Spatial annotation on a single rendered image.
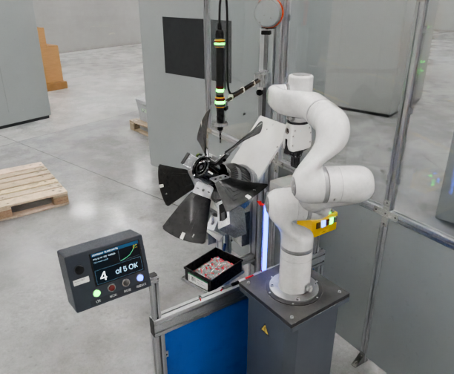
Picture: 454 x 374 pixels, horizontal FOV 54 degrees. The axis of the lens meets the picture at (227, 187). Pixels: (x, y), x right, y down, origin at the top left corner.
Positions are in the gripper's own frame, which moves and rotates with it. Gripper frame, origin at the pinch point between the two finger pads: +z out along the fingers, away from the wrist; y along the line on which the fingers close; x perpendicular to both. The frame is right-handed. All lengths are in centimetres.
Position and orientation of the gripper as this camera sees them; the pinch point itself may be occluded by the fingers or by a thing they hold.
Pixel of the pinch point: (294, 161)
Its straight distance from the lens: 166.9
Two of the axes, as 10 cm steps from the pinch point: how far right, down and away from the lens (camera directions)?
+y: 8.3, -2.3, 5.1
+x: -5.6, -3.4, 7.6
